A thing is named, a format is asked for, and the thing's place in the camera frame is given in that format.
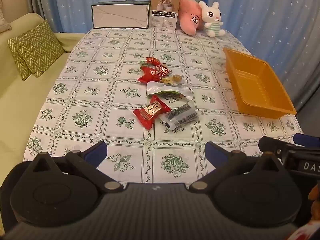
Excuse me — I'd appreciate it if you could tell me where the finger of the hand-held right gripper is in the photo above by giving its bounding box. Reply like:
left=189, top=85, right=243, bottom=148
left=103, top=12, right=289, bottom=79
left=258, top=136, right=297, bottom=161
left=293, top=133, right=320, bottom=147

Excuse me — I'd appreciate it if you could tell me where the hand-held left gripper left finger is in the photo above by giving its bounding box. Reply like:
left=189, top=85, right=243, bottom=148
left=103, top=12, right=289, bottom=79
left=31, top=141, right=124, bottom=193

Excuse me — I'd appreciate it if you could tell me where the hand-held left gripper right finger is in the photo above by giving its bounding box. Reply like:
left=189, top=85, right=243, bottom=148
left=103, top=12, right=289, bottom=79
left=189, top=141, right=284, bottom=193

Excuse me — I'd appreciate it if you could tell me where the clear dark snack packet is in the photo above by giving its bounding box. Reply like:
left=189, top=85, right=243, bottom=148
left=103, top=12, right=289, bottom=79
left=159, top=103, right=200, bottom=131

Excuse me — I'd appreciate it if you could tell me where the orange plastic tray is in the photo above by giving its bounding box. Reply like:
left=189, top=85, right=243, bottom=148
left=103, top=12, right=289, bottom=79
left=222, top=47, right=297, bottom=119

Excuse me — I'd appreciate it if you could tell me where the red snack packet round label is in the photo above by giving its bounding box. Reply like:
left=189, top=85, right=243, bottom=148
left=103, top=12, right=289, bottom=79
left=133, top=95, right=172, bottom=130

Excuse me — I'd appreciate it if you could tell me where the white and green snack pouch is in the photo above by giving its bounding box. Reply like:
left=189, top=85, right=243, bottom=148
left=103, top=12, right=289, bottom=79
left=146, top=81, right=193, bottom=101

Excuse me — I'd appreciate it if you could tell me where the plain red snack packet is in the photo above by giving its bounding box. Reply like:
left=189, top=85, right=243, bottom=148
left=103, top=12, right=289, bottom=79
left=137, top=66, right=161, bottom=83

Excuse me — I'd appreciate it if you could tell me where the red and white candy packet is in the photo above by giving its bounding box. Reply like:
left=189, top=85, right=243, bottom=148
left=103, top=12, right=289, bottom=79
left=157, top=64, right=171, bottom=78

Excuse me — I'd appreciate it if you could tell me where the person's right forearm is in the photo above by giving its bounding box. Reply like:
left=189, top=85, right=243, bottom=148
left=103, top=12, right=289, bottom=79
left=287, top=219, right=320, bottom=240

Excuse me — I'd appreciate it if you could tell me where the person's right hand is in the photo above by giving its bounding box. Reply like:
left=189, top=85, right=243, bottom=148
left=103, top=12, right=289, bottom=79
left=308, top=183, right=320, bottom=202

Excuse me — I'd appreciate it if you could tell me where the green floral tablecloth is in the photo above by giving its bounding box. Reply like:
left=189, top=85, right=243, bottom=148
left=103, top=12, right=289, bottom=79
left=23, top=26, right=304, bottom=188

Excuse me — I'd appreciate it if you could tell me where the pale green sofa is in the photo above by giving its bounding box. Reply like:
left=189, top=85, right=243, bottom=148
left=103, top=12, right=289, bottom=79
left=0, top=12, right=87, bottom=188

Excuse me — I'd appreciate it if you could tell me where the green zigzag cushion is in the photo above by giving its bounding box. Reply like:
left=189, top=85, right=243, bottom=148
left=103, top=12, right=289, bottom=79
left=7, top=19, right=65, bottom=78
left=7, top=39, right=33, bottom=81

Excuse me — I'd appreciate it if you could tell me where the blue star curtain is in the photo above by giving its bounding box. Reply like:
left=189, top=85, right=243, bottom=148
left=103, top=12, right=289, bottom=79
left=24, top=0, right=320, bottom=113

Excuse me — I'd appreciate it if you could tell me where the white rabbit plush toy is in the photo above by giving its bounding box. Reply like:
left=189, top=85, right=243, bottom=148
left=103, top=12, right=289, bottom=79
left=198, top=1, right=226, bottom=38

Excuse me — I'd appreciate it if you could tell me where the long white cardboard box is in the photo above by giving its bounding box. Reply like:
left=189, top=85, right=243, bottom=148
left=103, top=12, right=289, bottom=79
left=91, top=0, right=151, bottom=29

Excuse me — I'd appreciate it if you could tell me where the pink plush toy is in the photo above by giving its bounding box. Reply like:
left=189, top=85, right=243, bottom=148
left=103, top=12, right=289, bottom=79
left=178, top=0, right=204, bottom=35

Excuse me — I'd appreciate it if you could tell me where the brown product box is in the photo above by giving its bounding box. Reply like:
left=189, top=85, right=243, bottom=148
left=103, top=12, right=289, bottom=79
left=149, top=0, right=181, bottom=30

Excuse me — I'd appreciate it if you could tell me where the beige embroidered pillow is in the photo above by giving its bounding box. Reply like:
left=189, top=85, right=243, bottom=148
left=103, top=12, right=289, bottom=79
left=0, top=0, right=12, bottom=33

